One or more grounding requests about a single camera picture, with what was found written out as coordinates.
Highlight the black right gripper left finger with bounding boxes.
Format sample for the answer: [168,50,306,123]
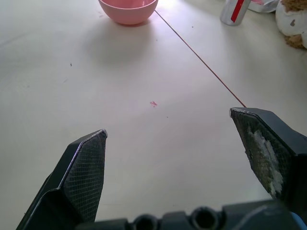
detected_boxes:
[15,129,108,230]

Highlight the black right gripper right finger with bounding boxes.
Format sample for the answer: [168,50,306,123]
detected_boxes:
[229,107,307,213]

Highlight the white and brown plush toy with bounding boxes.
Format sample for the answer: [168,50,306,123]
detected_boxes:
[275,0,307,50]

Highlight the silver can with red stripe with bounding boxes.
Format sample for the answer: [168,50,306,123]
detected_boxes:
[220,0,251,26]

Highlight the white and red packet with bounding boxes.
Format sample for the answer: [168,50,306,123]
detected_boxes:
[247,0,282,13]

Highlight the pink plastic bowl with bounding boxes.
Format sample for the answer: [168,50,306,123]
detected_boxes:
[98,0,159,25]

